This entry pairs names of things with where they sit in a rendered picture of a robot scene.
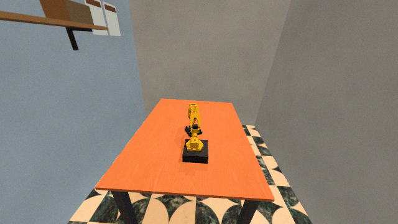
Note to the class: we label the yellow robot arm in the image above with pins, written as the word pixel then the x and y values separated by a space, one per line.
pixel 194 127

